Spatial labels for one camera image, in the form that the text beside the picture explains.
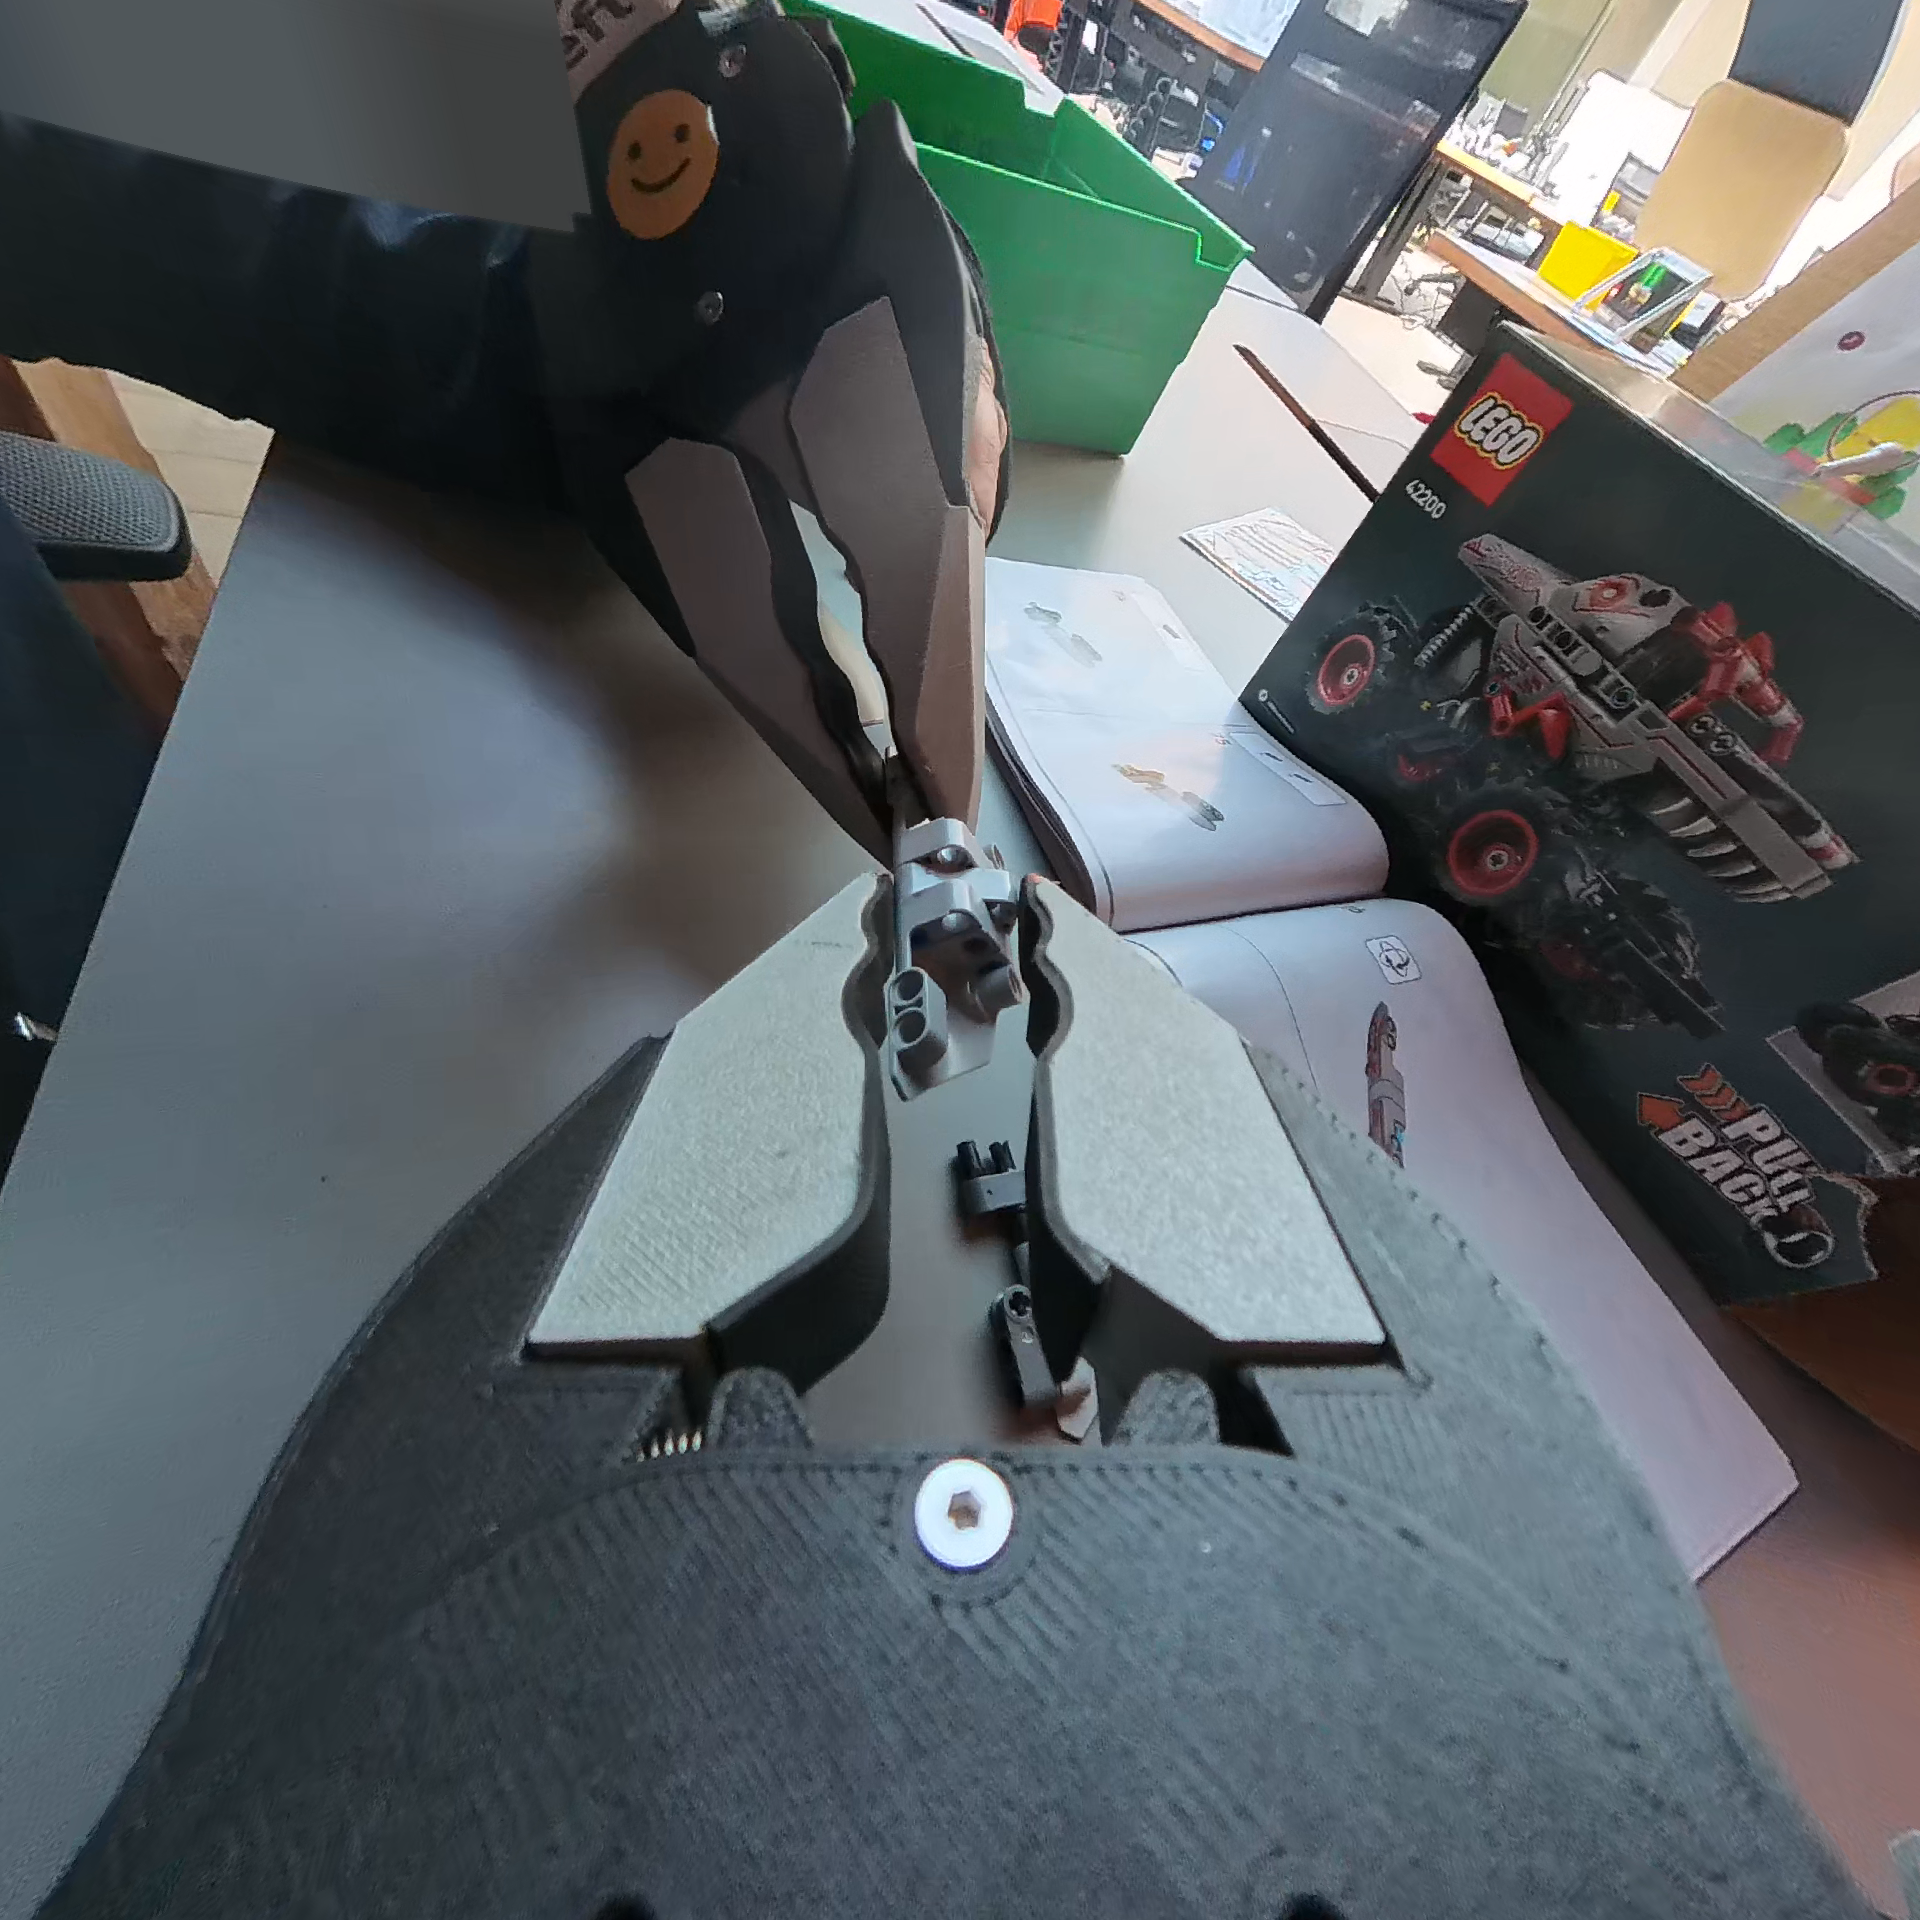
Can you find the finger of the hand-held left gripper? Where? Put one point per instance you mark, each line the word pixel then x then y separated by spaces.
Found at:
pixel 914 571
pixel 735 600

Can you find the yellow box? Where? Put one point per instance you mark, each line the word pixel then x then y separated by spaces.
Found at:
pixel 1582 255

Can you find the printed instruction poster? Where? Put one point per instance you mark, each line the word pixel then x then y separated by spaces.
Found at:
pixel 1861 361

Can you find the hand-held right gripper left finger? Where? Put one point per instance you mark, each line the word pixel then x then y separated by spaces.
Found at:
pixel 720 1171

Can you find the small black toy brick connector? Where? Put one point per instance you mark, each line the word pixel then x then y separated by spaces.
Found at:
pixel 991 1178

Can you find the open instruction booklet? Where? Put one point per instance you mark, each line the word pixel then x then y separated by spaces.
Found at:
pixel 1170 751

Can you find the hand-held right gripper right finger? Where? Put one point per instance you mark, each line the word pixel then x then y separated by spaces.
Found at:
pixel 1200 1184

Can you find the person's left hand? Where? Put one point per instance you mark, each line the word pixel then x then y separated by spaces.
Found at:
pixel 992 434

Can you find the black toy brick beam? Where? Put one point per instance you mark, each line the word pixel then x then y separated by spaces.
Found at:
pixel 1022 1343

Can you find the grey toy brick assembly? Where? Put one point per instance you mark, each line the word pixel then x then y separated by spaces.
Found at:
pixel 938 931

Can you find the green plastic bin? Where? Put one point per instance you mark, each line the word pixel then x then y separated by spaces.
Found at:
pixel 1080 331
pixel 931 44

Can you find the black toy brick set box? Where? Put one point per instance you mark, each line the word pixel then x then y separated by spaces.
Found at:
pixel 1575 674

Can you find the person's left forearm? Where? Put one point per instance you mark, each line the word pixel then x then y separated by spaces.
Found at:
pixel 300 345

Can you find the black computer monitor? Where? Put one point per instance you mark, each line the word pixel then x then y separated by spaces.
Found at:
pixel 1350 135

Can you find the sticker sheet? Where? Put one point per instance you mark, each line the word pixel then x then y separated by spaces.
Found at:
pixel 1261 558

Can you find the black and tan chair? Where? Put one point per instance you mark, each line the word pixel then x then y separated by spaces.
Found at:
pixel 1741 181

